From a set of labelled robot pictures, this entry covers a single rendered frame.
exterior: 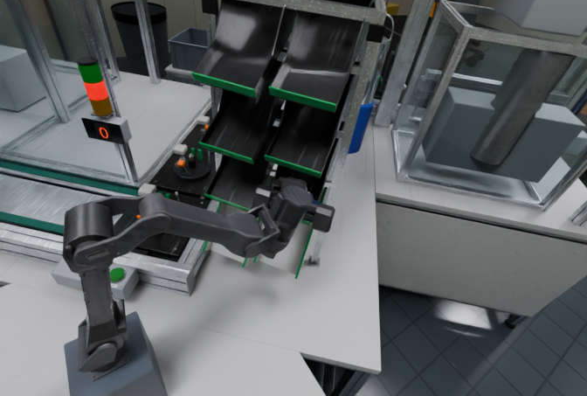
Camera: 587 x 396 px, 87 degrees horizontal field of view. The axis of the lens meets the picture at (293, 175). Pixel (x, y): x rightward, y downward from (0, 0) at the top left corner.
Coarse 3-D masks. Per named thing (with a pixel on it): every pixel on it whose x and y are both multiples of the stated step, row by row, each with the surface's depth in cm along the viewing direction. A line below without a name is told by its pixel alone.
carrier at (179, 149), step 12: (180, 144) 129; (180, 156) 127; (192, 156) 116; (204, 156) 128; (168, 168) 121; (180, 168) 118; (192, 168) 119; (204, 168) 120; (156, 180) 115; (168, 180) 115; (180, 180) 116; (192, 180) 116; (204, 180) 118; (180, 192) 113; (192, 192) 112
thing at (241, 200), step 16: (272, 128) 90; (224, 160) 84; (256, 160) 85; (224, 176) 84; (240, 176) 84; (256, 176) 83; (208, 192) 81; (224, 192) 82; (240, 192) 81; (240, 208) 78
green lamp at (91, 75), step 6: (78, 66) 83; (84, 66) 82; (90, 66) 82; (96, 66) 84; (84, 72) 83; (90, 72) 83; (96, 72) 84; (84, 78) 84; (90, 78) 84; (96, 78) 85; (102, 78) 87
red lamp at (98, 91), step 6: (84, 84) 86; (90, 84) 85; (96, 84) 86; (102, 84) 87; (90, 90) 86; (96, 90) 87; (102, 90) 88; (90, 96) 88; (96, 96) 88; (102, 96) 88
